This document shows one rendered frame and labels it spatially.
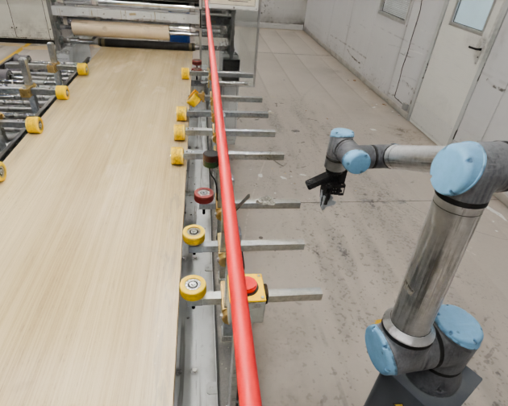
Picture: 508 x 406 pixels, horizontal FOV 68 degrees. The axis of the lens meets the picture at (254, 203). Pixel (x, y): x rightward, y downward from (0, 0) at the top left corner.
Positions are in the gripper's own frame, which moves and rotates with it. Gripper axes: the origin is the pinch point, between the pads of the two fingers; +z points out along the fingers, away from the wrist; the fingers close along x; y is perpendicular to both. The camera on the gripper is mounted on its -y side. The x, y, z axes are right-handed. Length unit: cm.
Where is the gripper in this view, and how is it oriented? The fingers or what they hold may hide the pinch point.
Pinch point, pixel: (321, 207)
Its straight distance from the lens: 168.9
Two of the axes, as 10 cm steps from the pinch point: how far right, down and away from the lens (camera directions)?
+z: -0.7, 8.2, 5.7
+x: -1.4, -5.7, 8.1
